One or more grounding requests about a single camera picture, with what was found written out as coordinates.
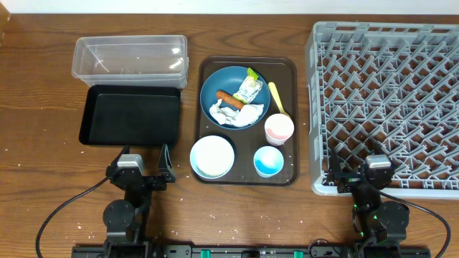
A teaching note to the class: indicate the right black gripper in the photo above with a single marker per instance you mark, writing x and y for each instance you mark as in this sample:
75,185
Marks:
352,180

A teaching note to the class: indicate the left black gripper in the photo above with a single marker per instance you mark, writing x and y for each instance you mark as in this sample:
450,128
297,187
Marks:
144,180

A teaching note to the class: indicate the light blue bowl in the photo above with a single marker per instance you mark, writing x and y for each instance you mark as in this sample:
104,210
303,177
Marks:
211,157

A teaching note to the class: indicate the pink plastic cup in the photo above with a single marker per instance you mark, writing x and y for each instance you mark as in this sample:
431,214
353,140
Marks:
278,129

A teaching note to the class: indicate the light blue plastic cup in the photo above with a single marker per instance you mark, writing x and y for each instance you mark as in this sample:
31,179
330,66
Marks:
268,161

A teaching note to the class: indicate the yellow plastic spoon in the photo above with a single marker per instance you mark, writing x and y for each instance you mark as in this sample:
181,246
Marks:
275,94

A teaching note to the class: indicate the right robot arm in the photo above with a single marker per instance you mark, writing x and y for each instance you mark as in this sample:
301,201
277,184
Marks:
378,221

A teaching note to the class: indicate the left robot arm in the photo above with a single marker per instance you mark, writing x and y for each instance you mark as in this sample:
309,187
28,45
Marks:
126,218

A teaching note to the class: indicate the grey dishwasher rack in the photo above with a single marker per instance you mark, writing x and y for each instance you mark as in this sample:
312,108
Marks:
387,85

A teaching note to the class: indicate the black rectangular tray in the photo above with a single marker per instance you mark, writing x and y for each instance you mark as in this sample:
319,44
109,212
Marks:
143,116

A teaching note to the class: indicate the orange carrot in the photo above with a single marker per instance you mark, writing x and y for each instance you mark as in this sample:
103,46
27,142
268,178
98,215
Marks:
229,99

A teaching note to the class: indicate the clear plastic bin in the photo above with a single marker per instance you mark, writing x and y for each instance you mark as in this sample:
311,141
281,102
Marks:
138,60

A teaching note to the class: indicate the crumpled white tissue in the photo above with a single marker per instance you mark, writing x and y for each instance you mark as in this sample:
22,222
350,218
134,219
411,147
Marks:
248,115

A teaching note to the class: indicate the dark blue plate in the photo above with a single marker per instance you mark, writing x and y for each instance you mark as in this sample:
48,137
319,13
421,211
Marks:
229,79

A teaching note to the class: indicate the brown serving tray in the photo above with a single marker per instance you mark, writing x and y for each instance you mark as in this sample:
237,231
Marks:
246,142

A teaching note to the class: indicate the silver green snack wrapper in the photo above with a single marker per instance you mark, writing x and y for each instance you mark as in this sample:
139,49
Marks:
249,88

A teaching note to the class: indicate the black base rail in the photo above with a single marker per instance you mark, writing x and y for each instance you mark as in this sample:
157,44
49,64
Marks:
186,251

